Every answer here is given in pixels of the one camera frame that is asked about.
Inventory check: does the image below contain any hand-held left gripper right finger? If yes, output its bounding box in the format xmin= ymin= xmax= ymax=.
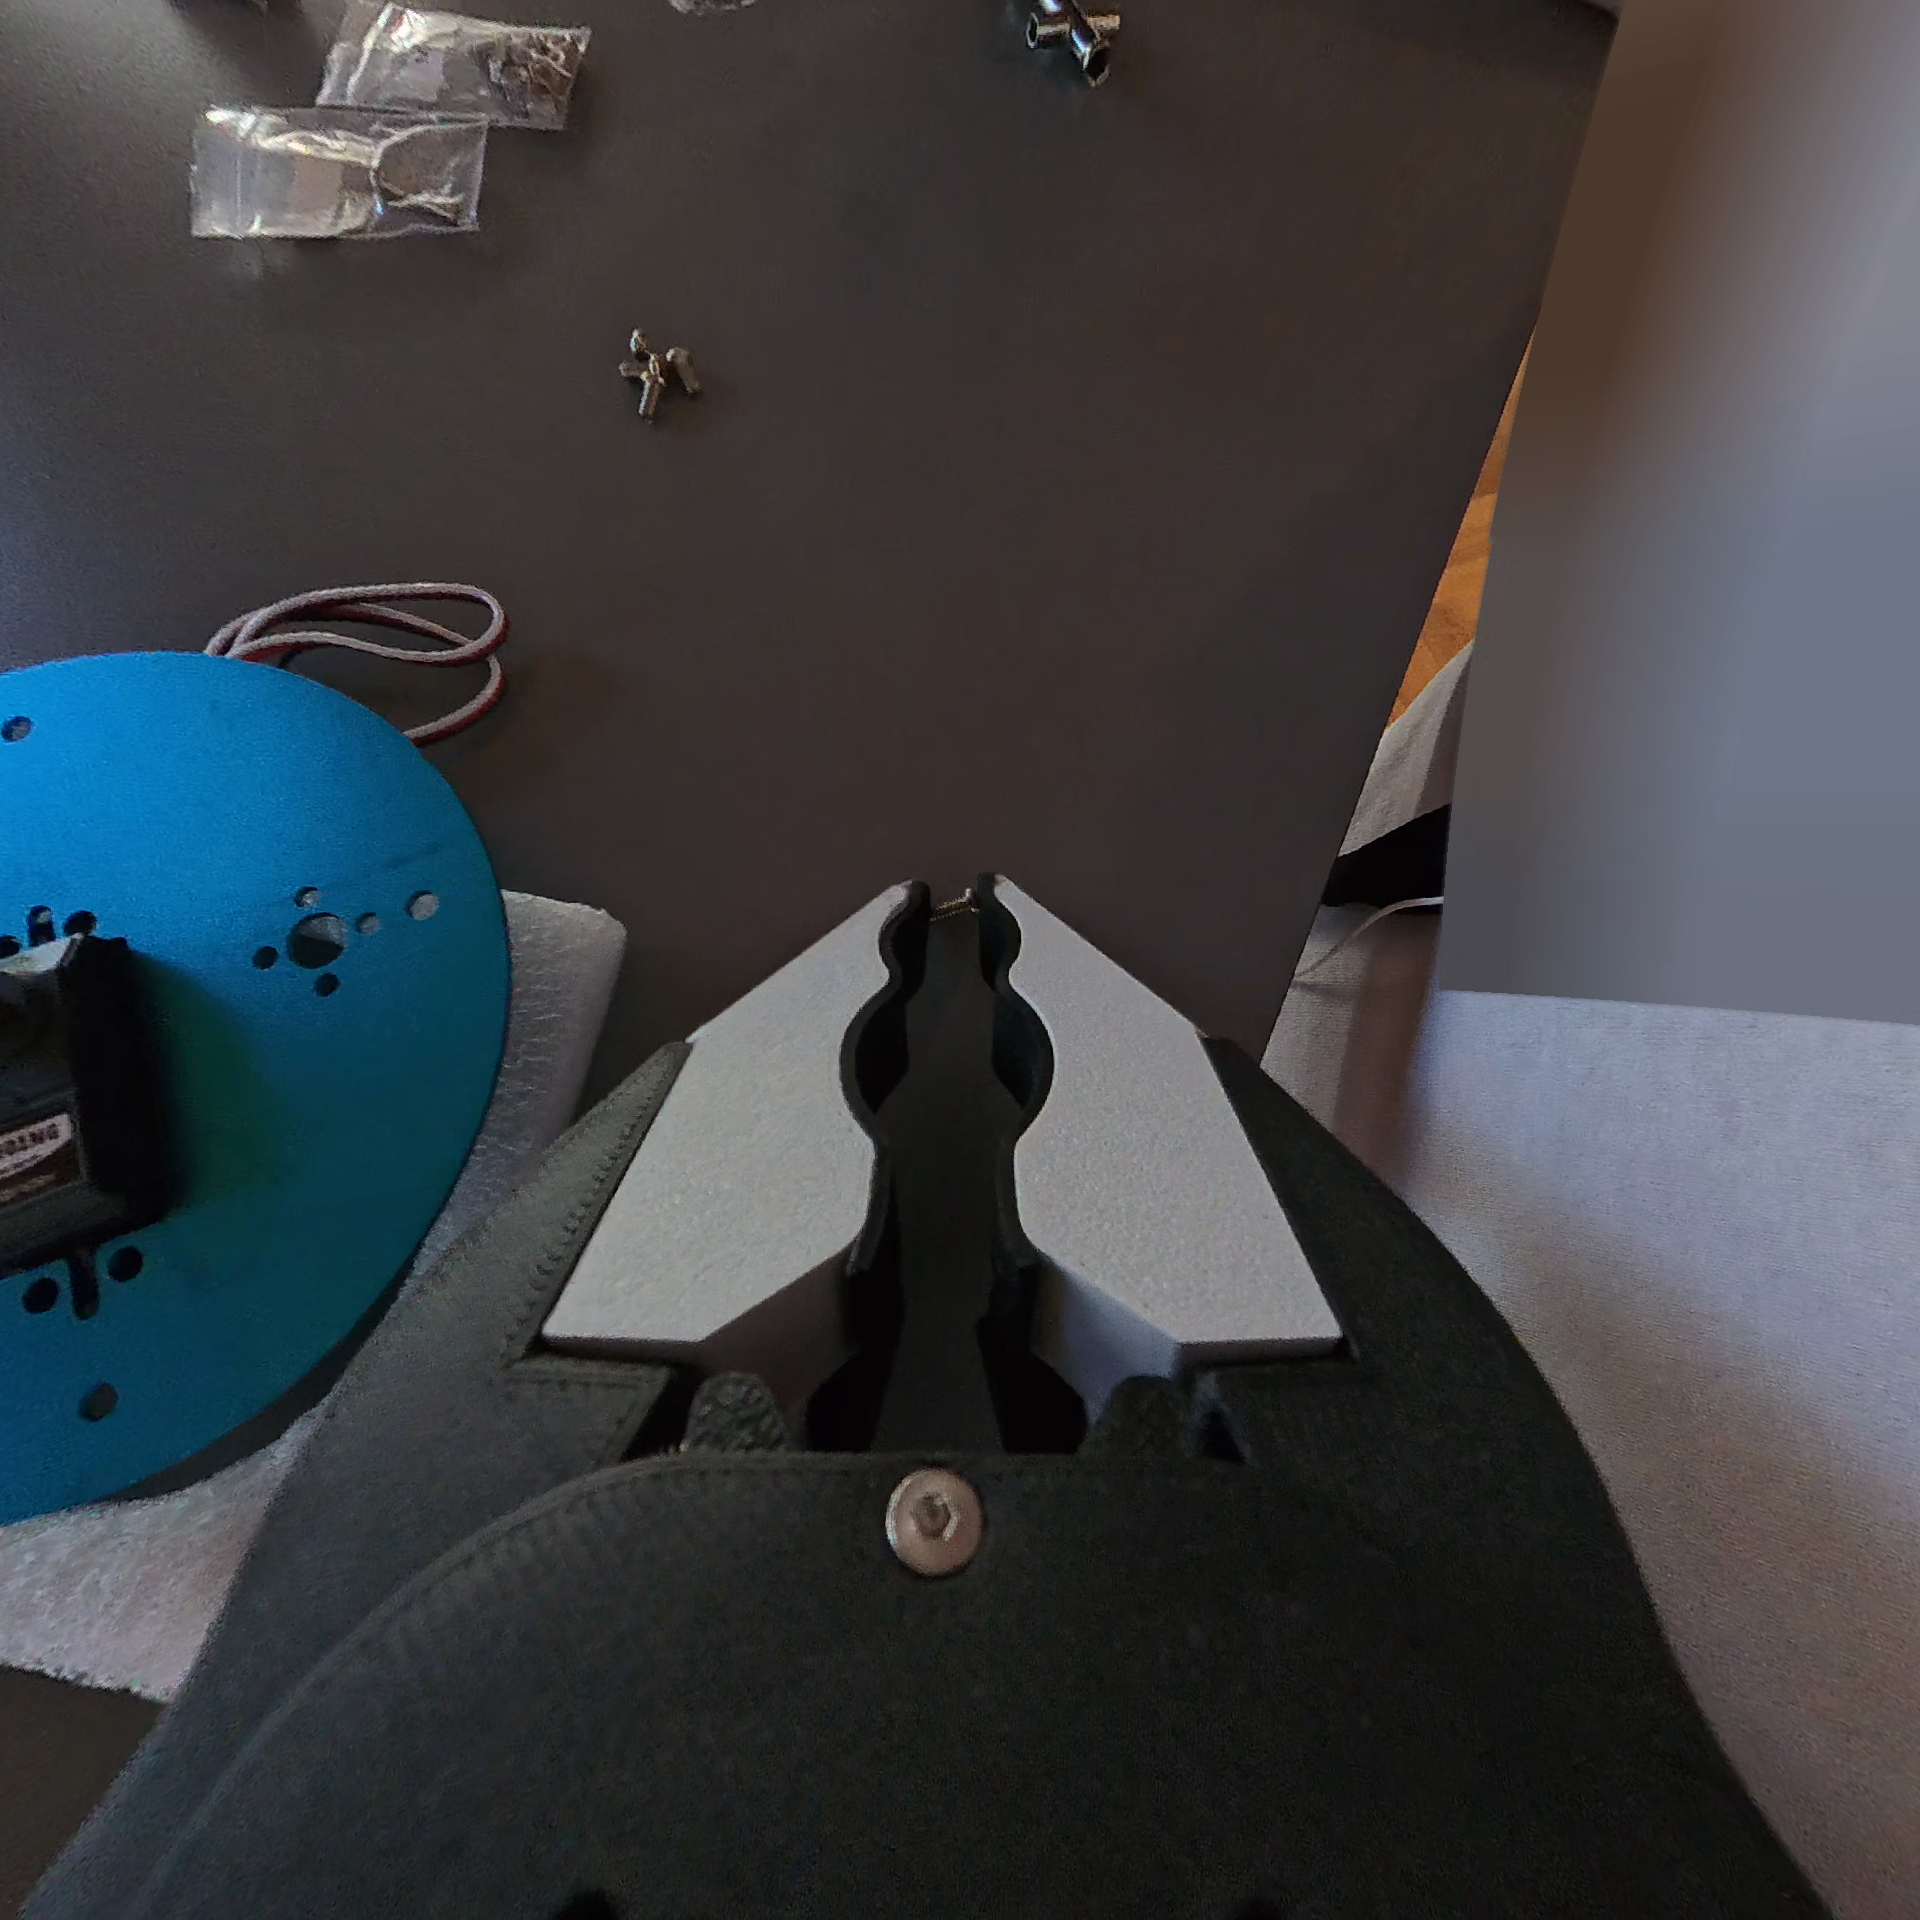
xmin=971 ymin=870 xmax=1344 ymax=1421

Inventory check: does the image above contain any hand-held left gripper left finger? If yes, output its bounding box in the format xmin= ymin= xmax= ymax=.
xmin=540 ymin=877 xmax=936 ymax=1375

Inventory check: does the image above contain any blue round metal plate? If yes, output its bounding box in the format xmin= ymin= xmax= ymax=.
xmin=0 ymin=649 xmax=515 ymax=1525

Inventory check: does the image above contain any black servo motor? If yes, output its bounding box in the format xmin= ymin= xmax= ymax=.
xmin=0 ymin=931 xmax=159 ymax=1274

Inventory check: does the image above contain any dark grey desk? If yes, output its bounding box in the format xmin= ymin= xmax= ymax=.
xmin=0 ymin=0 xmax=1613 ymax=1893

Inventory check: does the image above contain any person's white shirt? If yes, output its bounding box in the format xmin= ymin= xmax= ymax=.
xmin=1259 ymin=645 xmax=1920 ymax=1920

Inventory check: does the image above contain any white foam sheet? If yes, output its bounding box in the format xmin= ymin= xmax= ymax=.
xmin=0 ymin=889 xmax=629 ymax=1705

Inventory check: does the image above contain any clear bag with flat part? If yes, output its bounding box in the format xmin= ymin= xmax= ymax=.
xmin=189 ymin=102 xmax=492 ymax=243

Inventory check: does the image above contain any clear bag of nuts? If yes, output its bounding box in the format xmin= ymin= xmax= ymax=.
xmin=314 ymin=0 xmax=592 ymax=133

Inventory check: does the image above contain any metal cross socket wrench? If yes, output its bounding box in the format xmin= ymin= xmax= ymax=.
xmin=1024 ymin=0 xmax=1126 ymax=89

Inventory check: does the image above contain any black harness strap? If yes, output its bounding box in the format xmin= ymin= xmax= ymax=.
xmin=1315 ymin=803 xmax=1457 ymax=915

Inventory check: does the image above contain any red white servo cable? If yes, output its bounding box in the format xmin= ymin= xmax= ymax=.
xmin=201 ymin=582 xmax=512 ymax=750

